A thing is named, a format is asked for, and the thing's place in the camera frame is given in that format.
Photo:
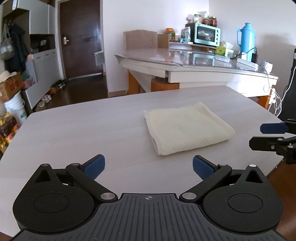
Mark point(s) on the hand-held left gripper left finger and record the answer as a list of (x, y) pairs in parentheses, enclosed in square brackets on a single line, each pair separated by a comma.
[(94, 165)]

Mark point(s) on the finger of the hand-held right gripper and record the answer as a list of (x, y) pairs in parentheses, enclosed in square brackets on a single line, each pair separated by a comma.
[(272, 128), (261, 143)]

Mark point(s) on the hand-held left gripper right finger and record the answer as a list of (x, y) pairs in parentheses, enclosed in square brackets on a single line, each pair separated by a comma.
[(201, 168)]

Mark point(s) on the cream towel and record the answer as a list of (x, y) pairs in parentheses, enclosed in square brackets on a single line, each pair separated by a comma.
[(185, 127)]

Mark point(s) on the tall black object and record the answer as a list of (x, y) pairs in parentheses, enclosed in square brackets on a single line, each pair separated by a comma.
[(291, 92)]

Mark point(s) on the white power strip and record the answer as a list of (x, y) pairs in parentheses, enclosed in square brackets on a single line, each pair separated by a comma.
[(266, 65), (247, 64)]

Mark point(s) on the black charger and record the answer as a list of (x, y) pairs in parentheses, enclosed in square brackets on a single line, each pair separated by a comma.
[(254, 58)]

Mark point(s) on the row of shoes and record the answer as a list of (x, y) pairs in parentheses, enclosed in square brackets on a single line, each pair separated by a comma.
[(55, 85)]

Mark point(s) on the white dining table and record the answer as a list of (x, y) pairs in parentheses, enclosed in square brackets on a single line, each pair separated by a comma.
[(196, 76)]

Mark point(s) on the green tissue box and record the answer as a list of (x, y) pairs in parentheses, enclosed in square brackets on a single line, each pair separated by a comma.
[(223, 51)]

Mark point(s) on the blue thermos jug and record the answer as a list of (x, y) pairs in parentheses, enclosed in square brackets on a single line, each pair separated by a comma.
[(247, 39)]

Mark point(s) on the group of gold-capped bottles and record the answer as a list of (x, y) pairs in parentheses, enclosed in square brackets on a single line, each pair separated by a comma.
[(8, 132)]

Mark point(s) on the white plastic bucket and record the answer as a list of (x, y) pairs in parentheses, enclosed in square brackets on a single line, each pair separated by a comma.
[(16, 109)]

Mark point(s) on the brown cardboard box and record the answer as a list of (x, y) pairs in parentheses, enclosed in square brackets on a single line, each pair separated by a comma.
[(10, 89)]

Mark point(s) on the teal toaster oven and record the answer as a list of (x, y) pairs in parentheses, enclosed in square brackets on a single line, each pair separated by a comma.
[(205, 34)]

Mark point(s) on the jar with red contents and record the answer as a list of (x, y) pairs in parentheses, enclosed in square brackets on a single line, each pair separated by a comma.
[(205, 21), (213, 21)]

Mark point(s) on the red and white carton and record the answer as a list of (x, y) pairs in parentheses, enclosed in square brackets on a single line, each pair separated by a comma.
[(185, 34)]

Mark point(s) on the dark brown door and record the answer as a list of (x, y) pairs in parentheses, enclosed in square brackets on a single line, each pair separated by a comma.
[(78, 34)]

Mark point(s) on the brown wooden board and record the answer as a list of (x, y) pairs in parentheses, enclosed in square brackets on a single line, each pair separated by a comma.
[(163, 41)]

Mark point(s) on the beige woven chair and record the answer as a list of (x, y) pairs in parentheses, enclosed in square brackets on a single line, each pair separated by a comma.
[(140, 39)]

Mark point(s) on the orange-lidded glass jar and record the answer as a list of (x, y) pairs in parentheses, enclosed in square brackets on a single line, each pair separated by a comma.
[(170, 34)]

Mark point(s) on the dark hanging jacket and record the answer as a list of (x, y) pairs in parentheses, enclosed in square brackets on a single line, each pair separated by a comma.
[(19, 51)]

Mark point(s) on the grey hanging bag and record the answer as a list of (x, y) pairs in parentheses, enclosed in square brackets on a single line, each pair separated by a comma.
[(6, 47)]

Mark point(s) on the grey hallway cabinet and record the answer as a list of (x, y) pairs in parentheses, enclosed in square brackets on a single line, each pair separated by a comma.
[(39, 18)]

